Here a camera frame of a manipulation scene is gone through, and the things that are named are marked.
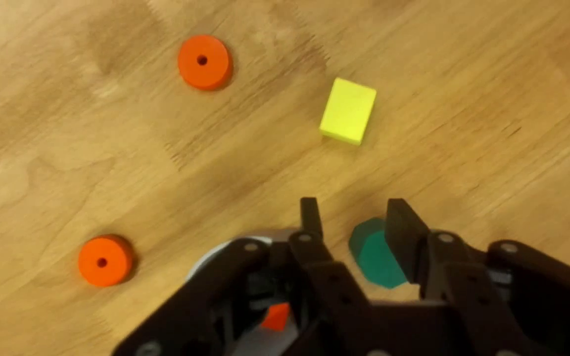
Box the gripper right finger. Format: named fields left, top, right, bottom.
left=385, top=199, right=570, bottom=356

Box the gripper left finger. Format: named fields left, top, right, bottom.
left=112, top=197, right=372, bottom=356

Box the gray pot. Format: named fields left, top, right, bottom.
left=185, top=228, right=315, bottom=356

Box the green octagonal block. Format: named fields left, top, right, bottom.
left=348, top=217, right=409, bottom=289

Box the orange angular block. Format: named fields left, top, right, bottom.
left=260, top=303, right=291, bottom=331

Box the yellow rectangular block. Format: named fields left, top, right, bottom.
left=319, top=77, right=378, bottom=146

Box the orange round block with hole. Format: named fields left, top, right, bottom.
left=177, top=34, right=234, bottom=91
left=77, top=234, right=135, bottom=288

